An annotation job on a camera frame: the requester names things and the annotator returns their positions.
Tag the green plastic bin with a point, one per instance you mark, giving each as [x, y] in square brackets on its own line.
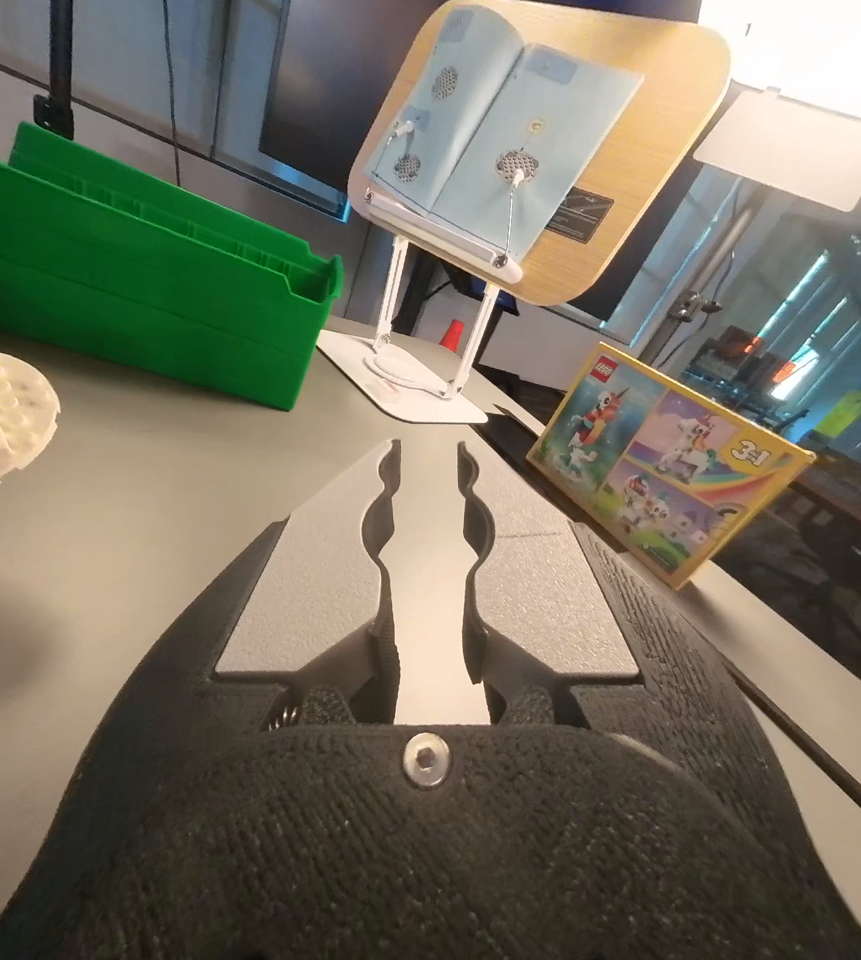
[138, 300]

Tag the yellow lego set box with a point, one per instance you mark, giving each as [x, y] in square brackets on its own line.
[663, 465]

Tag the red plastic cup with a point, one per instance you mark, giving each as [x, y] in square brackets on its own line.
[451, 336]

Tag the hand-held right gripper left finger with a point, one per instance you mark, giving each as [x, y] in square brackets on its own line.
[303, 592]

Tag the white book stand frame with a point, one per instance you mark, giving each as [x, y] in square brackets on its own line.
[400, 382]

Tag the white studio light panel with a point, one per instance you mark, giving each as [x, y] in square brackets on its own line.
[798, 142]

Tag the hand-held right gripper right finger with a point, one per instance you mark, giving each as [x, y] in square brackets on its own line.
[550, 592]

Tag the pale blue printed card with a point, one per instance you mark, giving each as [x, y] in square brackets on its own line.
[475, 135]

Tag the black stand pole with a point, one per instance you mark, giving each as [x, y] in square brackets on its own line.
[61, 67]

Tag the wooden board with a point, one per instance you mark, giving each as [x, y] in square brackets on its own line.
[648, 150]

